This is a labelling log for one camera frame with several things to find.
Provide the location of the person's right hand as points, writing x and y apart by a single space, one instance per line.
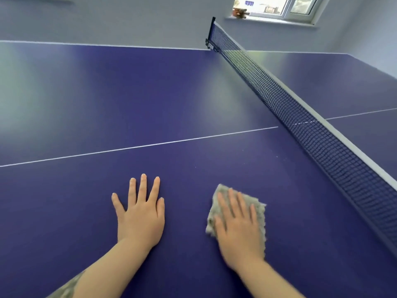
242 238

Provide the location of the person's left hand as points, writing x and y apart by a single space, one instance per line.
141 223

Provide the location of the grey cleaning cloth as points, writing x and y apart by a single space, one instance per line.
212 211

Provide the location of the person's left forearm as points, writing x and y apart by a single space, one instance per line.
105 273

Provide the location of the blue table tennis table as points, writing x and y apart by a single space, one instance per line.
124 105

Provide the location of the dark blue table tennis net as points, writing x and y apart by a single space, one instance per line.
310 130

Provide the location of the grey window sill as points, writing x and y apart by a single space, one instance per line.
279 21

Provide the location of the white open window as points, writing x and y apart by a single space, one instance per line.
304 4

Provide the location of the black net post clamp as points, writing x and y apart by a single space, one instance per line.
211 43

